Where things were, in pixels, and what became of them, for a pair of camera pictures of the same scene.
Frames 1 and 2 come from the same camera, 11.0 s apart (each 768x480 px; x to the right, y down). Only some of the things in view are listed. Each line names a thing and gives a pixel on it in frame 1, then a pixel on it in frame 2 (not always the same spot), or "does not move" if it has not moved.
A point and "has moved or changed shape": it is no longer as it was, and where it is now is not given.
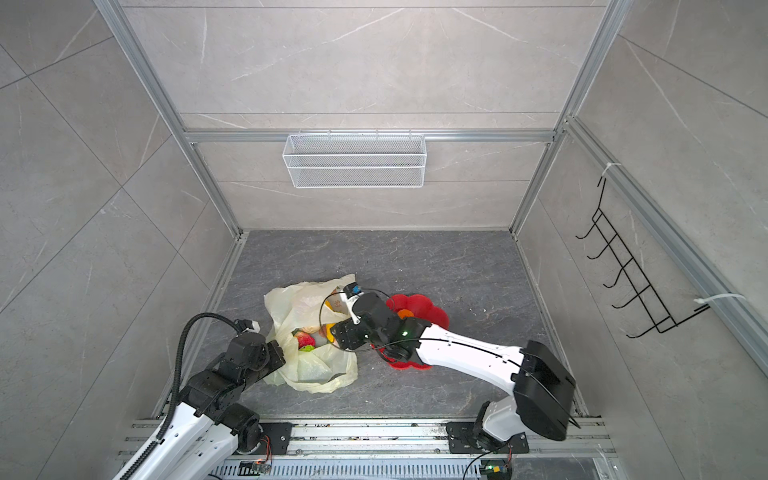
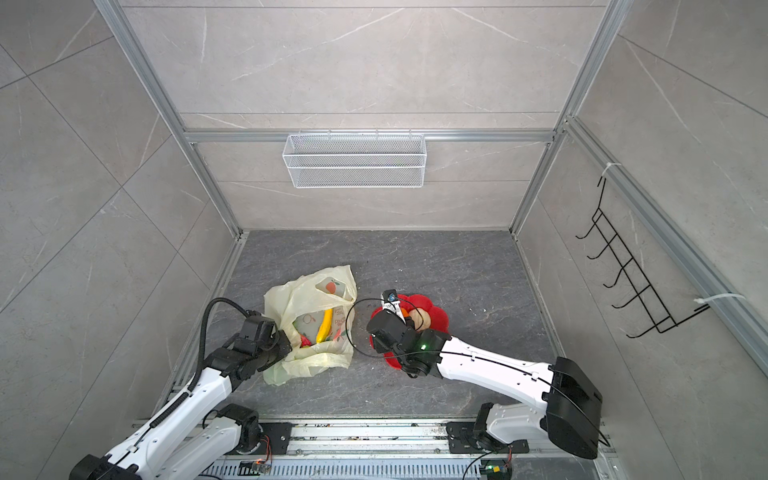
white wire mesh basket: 354,161 does not move
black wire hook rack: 646,295 does not move
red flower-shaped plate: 421,307 does not move
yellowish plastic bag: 322,303 has moved or changed shape
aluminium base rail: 379,441 does not move
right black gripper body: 356,335 → 379,347
